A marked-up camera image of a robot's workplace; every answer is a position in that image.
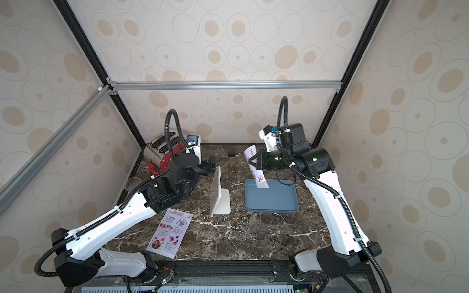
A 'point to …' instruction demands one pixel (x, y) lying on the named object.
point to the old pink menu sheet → (170, 234)
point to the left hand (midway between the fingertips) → (208, 150)
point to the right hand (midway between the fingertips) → (255, 159)
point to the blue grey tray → (278, 198)
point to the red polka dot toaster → (157, 152)
